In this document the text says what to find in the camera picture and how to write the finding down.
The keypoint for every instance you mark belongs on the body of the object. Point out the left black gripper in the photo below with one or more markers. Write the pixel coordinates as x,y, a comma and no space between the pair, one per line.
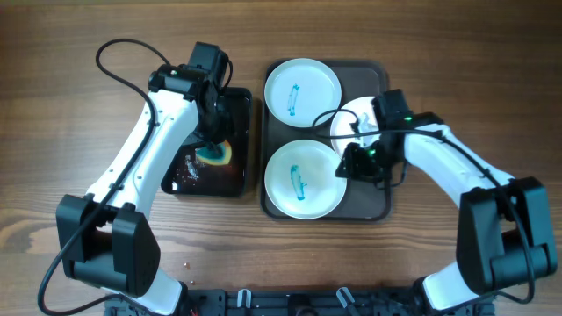
226,125

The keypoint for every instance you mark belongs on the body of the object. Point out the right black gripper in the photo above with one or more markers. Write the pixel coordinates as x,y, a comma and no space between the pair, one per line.
356,168

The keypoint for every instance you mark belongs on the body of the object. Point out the teal yellow sponge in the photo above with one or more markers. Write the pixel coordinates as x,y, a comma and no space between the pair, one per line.
217,156

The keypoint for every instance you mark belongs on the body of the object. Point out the white plate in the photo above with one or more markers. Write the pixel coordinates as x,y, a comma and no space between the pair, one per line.
342,120
298,91
300,179

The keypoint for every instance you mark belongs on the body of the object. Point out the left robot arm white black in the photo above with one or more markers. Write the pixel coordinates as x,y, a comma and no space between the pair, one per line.
105,237

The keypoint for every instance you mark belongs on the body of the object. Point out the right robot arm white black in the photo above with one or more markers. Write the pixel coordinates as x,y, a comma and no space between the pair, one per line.
505,239

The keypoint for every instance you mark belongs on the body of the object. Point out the brown serving tray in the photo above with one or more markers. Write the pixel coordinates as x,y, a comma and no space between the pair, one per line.
362,202

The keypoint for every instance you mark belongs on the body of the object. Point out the black water tray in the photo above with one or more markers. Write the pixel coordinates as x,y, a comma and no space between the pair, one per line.
188,176

